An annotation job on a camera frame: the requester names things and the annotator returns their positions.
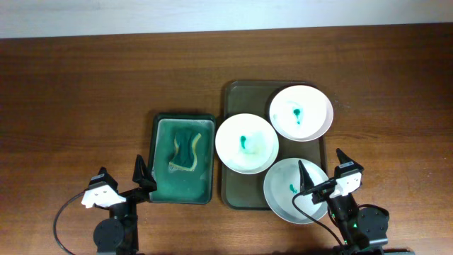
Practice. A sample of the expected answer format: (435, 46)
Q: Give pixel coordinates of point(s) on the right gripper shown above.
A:
(306, 182)

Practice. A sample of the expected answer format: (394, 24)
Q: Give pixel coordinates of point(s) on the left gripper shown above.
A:
(147, 182)

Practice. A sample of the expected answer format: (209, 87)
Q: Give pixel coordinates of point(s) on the white plate bottom stained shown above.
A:
(282, 183)

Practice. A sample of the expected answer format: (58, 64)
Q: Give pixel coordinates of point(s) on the white plate stained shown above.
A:
(247, 143)
(282, 183)
(301, 113)

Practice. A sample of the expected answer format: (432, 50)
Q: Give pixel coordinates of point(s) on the green yellow sponge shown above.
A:
(185, 157)

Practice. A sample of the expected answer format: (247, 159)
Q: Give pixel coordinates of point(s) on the white plate top stained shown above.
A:
(301, 113)

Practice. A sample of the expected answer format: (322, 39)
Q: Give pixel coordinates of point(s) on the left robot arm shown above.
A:
(118, 234)

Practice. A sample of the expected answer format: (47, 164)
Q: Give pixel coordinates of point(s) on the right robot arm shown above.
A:
(362, 227)

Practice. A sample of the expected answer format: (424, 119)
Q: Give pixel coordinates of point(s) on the green water tray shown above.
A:
(186, 187)

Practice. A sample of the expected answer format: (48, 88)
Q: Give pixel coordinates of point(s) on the dark brown serving tray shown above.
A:
(243, 191)

